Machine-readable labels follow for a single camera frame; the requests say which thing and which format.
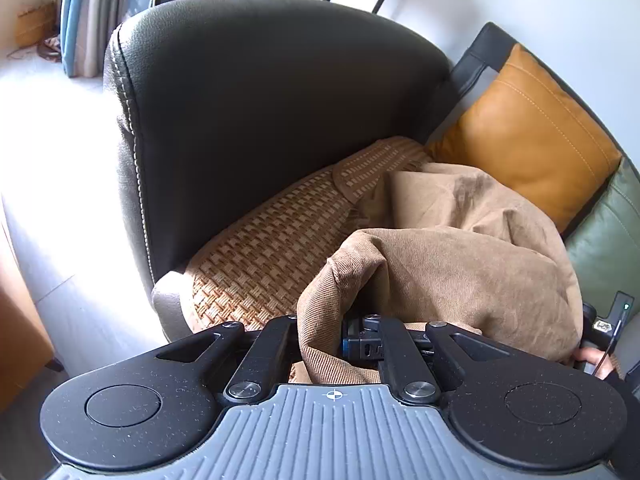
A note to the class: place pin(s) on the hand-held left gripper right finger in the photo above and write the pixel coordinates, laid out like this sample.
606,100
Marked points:
357,342

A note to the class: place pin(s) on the brown woven seat mat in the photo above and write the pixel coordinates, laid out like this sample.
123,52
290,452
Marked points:
260,250

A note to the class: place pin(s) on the wooden cabinet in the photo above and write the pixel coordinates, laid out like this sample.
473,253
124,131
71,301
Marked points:
20,330

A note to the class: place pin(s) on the green leather cushion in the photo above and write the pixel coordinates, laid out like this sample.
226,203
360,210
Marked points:
610,250

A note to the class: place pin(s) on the large orange leather cushion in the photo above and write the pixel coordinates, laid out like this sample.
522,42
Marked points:
525,135

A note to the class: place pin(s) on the beige curtain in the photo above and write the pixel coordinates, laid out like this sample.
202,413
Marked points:
102,15

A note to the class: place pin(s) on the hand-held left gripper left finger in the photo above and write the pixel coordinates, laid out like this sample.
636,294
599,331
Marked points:
272,342

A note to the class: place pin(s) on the brown jacket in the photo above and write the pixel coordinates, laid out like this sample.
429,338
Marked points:
450,260

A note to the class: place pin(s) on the person's right hand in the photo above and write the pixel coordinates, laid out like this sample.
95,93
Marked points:
589,358

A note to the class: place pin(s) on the dark leather sofa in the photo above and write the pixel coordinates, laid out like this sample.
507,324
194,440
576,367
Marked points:
275,85

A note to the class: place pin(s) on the blue curtain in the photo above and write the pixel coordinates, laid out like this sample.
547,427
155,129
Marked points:
75,15

